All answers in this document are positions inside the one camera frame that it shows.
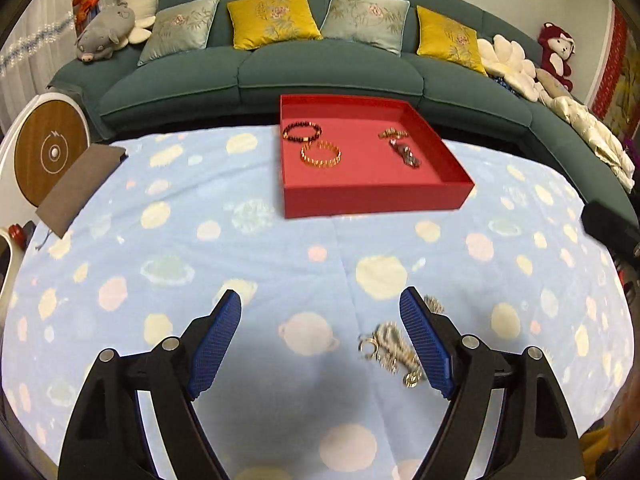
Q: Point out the red tray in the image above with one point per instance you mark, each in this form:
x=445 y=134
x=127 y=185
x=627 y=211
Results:
x=360 y=180

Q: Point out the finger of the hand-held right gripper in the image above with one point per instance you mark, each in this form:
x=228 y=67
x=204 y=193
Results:
x=612 y=227

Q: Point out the gold watch band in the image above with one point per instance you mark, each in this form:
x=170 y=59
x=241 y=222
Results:
x=392 y=133

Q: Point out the red wall banner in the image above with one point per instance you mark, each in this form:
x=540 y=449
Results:
x=612 y=60

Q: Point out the white appliance with wooden disc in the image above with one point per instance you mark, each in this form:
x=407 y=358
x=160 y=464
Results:
x=45 y=152

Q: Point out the grey plush animal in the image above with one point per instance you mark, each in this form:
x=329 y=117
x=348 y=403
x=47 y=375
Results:
x=105 y=27

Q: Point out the yellow embroidered cushion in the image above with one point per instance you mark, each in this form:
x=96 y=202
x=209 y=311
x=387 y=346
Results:
x=447 y=37
x=272 y=17

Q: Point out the gold earring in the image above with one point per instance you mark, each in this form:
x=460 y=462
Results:
x=369 y=355

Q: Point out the small red knob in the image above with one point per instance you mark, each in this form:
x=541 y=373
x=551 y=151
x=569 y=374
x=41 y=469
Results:
x=16 y=232

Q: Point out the blue planet print blanket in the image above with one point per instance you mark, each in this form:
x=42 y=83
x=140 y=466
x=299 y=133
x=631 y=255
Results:
x=300 y=260

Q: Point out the cream quilted blanket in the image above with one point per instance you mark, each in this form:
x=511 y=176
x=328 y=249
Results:
x=595 y=135

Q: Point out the white flower cushion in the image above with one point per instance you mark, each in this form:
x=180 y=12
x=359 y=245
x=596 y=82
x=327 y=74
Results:
x=510 y=60

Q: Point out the teal sofa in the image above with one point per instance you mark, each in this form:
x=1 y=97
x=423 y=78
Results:
x=320 y=70

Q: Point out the blue sequined cushion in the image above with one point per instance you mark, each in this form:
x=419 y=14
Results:
x=500 y=84

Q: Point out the brown plush pillow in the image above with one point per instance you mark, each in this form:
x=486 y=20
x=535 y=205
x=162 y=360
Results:
x=552 y=84

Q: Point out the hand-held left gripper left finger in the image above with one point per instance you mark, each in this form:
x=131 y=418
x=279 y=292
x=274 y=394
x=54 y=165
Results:
x=215 y=345

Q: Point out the red goldfish ornament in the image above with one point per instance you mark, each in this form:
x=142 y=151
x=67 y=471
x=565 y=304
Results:
x=82 y=2

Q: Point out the red monkey plush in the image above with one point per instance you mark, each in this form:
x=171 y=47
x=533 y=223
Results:
x=552 y=57

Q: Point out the light blue embroidered cushion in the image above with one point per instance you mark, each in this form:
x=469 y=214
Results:
x=180 y=27
x=365 y=17

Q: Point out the white sheer curtain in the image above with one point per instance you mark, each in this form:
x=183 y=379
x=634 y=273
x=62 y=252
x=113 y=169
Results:
x=40 y=40

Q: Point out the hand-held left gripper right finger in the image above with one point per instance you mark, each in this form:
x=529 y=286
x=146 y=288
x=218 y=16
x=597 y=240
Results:
x=425 y=345

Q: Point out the brown pouch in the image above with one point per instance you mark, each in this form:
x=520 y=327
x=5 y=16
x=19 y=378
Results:
x=80 y=185

